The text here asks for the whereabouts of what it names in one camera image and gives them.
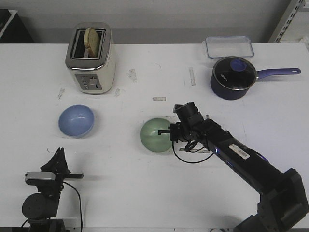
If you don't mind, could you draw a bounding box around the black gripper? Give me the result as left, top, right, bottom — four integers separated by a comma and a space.
158, 122, 193, 142
41, 147, 84, 191

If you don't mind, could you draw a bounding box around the green bowl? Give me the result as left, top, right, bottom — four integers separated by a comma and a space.
140, 118, 172, 153

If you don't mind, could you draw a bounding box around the blue bowl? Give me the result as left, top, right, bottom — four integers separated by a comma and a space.
58, 104, 95, 138

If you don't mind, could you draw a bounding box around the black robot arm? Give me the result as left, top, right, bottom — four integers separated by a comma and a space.
158, 102, 309, 232
22, 148, 84, 232

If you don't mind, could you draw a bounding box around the dark blue saucepan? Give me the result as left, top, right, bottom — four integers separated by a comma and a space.
211, 68, 301, 100

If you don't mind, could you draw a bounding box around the clear plastic food container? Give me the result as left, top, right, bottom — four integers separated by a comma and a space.
204, 36, 254, 59

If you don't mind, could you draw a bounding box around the glass pot lid blue knob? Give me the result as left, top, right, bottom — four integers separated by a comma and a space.
212, 57, 257, 91

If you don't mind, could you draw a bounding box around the cream silver toaster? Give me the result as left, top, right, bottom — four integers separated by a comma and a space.
65, 22, 116, 94

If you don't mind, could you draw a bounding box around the toast bread slice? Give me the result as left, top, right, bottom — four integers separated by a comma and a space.
84, 28, 100, 58

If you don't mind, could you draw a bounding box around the white metal shelf upright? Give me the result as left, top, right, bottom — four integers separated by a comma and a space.
268, 0, 309, 44

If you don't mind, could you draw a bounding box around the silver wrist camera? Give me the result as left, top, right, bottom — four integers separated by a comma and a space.
25, 172, 56, 186

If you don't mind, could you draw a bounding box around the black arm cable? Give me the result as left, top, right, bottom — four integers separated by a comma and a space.
171, 140, 214, 164
20, 181, 84, 230

